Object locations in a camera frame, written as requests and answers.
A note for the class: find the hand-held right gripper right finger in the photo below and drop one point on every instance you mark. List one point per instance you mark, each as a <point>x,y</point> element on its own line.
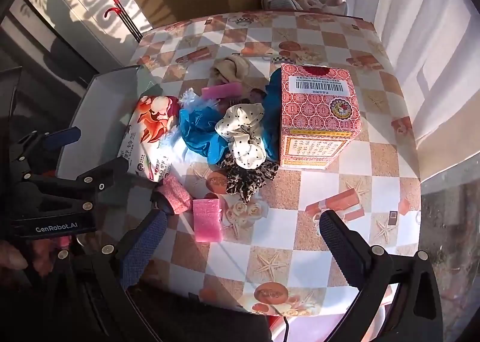
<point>339,242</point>

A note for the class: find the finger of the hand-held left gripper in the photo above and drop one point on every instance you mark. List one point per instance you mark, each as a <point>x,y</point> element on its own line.
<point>95,177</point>
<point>62,137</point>

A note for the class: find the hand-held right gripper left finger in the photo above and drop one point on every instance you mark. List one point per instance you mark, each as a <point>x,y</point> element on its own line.
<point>144,248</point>

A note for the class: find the white cardboard box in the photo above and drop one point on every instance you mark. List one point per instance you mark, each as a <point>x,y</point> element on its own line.
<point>97,109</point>

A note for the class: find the pink striped sock roll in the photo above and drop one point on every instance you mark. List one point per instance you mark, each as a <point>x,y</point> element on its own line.
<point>175,195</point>

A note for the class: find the pink sponge block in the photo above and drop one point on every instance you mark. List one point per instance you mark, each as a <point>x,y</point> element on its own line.
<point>208,220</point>

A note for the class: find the leopard print scrunchie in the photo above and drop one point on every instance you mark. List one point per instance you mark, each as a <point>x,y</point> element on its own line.
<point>247,179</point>

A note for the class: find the bright blue knitted cloth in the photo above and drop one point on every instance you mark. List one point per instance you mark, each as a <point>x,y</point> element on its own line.
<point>198,124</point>

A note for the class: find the light blue fluffy cloth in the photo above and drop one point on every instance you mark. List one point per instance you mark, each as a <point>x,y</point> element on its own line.
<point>190,98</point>

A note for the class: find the white polka dot scrunchie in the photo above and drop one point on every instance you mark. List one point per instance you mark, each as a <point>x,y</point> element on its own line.
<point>243,132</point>

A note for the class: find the teal knitted cloth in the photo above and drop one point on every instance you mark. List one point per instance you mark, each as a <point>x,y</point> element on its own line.
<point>272,109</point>

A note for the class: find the beige knitted sock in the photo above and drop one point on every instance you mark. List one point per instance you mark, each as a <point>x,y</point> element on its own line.
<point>230,68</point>

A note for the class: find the person's left hand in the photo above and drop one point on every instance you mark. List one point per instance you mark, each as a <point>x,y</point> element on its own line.
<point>15,260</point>

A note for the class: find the floral printed tissue pack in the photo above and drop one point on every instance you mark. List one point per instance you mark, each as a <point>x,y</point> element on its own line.
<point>150,128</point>

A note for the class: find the black pole with red hook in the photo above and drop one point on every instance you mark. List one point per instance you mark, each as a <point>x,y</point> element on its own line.
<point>123,25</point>

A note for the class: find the red patterned carton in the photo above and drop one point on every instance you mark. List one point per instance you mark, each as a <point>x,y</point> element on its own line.
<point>318,113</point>

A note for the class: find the black pole with red cap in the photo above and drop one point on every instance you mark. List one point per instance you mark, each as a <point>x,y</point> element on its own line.
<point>125,14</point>

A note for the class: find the thin pink sponge strip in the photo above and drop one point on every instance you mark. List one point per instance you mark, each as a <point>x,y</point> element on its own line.
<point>221,90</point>

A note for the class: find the table with checked tablecloth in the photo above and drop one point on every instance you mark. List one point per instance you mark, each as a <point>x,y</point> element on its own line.
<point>337,45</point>

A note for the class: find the white curtain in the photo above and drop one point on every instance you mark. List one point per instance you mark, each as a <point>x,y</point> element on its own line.
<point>412,45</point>

